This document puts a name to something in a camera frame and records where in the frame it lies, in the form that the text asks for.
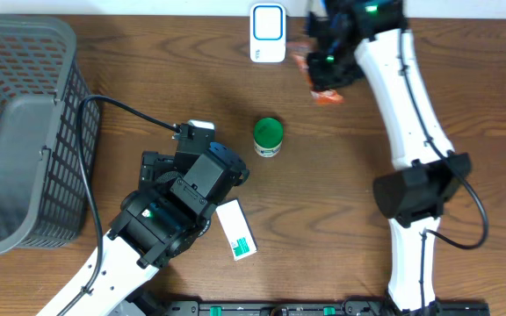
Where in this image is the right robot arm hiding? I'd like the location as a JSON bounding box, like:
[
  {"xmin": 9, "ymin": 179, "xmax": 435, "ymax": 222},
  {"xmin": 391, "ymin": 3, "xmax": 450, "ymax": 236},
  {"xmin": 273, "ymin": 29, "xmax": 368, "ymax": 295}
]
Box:
[{"xmin": 307, "ymin": 1, "xmax": 471, "ymax": 315}]

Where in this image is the left black cable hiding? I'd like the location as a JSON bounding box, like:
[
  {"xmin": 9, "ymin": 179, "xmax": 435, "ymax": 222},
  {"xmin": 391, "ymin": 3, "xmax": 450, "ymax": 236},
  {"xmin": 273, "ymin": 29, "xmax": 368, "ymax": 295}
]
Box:
[{"xmin": 54, "ymin": 95, "xmax": 183, "ymax": 316}]

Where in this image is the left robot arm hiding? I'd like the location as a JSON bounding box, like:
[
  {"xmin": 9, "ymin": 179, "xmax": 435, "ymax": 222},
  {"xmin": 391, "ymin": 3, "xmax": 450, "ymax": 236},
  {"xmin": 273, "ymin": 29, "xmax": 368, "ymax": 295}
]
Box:
[{"xmin": 40, "ymin": 142, "xmax": 249, "ymax": 315}]

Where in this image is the green-lidded white jar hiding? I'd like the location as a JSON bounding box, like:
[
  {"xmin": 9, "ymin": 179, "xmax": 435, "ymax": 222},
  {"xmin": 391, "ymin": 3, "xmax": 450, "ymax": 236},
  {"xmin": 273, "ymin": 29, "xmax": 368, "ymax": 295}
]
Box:
[{"xmin": 253, "ymin": 118, "xmax": 284, "ymax": 158}]

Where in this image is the grey plastic mesh basket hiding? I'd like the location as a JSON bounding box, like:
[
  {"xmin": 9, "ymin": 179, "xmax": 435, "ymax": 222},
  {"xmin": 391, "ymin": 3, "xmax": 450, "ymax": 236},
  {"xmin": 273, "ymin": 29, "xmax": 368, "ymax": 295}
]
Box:
[{"xmin": 0, "ymin": 15, "xmax": 90, "ymax": 255}]

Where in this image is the orange chocolate bar wrapper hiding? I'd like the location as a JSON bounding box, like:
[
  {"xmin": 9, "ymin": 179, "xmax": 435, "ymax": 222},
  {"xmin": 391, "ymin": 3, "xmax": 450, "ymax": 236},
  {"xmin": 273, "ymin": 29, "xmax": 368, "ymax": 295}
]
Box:
[{"xmin": 286, "ymin": 41, "xmax": 344, "ymax": 105}]

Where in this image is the white barcode scanner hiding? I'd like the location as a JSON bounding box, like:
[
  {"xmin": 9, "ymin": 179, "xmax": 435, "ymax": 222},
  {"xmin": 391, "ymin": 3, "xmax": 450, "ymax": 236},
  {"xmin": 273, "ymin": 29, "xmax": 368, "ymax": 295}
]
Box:
[{"xmin": 249, "ymin": 3, "xmax": 286, "ymax": 63}]

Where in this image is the white medicine box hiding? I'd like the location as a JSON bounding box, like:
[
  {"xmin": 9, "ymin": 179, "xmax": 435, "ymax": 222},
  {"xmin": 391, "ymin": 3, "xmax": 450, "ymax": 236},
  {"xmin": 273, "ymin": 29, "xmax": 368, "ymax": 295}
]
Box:
[{"xmin": 216, "ymin": 199, "xmax": 257, "ymax": 261}]

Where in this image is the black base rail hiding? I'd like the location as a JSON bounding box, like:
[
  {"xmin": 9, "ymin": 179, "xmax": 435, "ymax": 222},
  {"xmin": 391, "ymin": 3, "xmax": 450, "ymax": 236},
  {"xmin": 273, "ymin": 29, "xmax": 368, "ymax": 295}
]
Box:
[{"xmin": 120, "ymin": 291, "xmax": 491, "ymax": 316}]

